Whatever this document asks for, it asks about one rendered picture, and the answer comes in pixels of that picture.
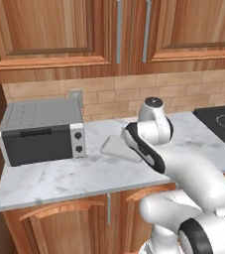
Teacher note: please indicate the white wall socket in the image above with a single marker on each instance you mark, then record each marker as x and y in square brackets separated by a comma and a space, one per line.
[76, 96]

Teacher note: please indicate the grey toaster oven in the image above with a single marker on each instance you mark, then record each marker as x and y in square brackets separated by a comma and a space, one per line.
[38, 132]

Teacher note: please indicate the clear tupperware container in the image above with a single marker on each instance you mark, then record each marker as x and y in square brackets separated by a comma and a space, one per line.
[117, 148]

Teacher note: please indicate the wooden wall cupboard door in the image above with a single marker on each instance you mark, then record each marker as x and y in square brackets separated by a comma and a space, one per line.
[51, 33]
[196, 33]

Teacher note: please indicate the black toaster oven knob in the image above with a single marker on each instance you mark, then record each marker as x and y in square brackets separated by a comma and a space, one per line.
[79, 149]
[78, 135]

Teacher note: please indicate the wooden base cupboard door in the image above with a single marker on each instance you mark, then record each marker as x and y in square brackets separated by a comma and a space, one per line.
[67, 228]
[132, 218]

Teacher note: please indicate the black hob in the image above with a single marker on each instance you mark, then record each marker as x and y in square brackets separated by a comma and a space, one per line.
[216, 125]

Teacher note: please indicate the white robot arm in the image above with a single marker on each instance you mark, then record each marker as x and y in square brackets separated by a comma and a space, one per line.
[190, 178]

